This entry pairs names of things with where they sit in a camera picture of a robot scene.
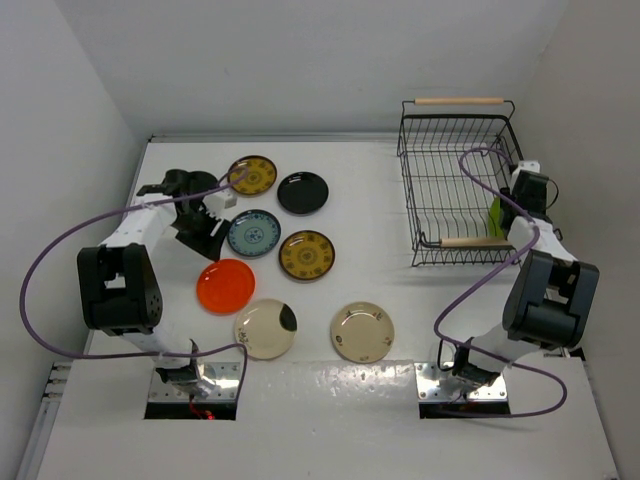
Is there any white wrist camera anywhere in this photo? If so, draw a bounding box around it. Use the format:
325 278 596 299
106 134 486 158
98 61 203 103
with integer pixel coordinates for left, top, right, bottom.
511 160 541 176
203 190 237 217

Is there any lime green plate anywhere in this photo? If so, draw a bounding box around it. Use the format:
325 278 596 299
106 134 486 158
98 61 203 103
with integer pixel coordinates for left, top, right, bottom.
487 197 504 238

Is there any glossy black plate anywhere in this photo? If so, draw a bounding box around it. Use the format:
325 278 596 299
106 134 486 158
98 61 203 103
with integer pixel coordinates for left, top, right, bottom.
277 171 329 215
188 171 218 195

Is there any cream floral plate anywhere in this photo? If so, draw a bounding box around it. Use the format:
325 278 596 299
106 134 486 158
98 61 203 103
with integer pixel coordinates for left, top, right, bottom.
330 302 395 364

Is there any orange plate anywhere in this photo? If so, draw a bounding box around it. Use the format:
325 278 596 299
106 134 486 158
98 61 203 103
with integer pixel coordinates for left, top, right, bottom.
196 259 256 315

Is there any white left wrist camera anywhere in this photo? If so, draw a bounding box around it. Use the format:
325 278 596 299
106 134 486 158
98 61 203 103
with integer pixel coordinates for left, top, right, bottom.
203 190 237 217

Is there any metal base plate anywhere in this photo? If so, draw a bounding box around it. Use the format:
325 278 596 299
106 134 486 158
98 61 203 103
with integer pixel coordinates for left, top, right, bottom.
148 362 241 404
414 362 508 404

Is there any yellow patterned plate front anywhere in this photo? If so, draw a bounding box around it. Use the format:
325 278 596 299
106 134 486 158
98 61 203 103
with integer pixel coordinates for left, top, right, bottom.
278 230 336 282

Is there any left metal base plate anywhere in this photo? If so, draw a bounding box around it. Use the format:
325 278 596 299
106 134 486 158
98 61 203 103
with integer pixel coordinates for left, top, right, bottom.
148 362 241 404

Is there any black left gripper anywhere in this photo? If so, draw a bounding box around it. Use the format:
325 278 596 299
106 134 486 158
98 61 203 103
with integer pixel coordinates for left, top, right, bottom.
171 202 231 261

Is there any black wire dish rack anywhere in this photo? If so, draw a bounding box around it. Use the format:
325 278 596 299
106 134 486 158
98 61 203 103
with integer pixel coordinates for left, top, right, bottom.
397 97 523 267

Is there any blue floral plate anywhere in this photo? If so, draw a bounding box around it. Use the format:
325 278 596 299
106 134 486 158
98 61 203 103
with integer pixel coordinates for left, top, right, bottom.
227 209 282 258

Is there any glossy black plate right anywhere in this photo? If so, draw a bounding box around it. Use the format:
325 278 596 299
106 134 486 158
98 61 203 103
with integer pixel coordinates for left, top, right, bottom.
277 171 329 215

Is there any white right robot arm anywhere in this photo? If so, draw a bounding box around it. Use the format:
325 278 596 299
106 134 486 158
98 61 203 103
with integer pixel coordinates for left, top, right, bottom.
451 161 599 387

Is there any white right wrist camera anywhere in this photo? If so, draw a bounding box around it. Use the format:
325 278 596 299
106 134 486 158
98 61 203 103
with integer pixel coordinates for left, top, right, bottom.
511 160 541 176

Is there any yellow patterned plate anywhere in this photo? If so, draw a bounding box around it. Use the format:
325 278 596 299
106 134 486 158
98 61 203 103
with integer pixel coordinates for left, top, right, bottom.
278 230 336 282
228 155 278 196

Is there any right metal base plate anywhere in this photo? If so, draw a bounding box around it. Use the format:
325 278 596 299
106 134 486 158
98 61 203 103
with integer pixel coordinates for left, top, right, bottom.
414 362 508 404

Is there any glossy black plate left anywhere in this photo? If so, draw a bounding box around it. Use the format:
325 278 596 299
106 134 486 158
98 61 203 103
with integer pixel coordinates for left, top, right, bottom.
188 171 218 195

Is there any yellow patterned plate rear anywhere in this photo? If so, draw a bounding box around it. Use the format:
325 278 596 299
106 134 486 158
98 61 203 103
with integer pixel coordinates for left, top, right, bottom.
228 155 278 196

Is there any cream plate with black patch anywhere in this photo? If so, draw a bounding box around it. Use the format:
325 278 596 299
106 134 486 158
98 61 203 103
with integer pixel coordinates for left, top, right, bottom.
233 299 298 360

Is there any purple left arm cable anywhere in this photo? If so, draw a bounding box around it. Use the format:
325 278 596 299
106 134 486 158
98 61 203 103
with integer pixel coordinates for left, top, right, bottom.
19 167 250 401

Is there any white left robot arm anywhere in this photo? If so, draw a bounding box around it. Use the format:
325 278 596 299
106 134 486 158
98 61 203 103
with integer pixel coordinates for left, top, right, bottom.
77 169 237 399

